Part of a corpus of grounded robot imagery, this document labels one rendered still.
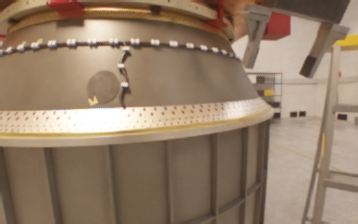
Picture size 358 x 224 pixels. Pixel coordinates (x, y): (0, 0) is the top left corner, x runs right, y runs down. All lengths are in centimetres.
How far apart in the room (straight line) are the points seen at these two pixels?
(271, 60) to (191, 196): 755
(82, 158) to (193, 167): 38
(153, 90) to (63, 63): 35
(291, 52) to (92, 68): 833
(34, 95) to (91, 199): 41
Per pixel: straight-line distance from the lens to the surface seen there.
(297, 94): 881
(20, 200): 85
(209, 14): 106
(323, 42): 43
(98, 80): 69
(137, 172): 64
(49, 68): 81
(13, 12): 117
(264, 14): 35
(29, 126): 71
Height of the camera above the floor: 129
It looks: 7 degrees down
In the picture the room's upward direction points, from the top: 1 degrees counter-clockwise
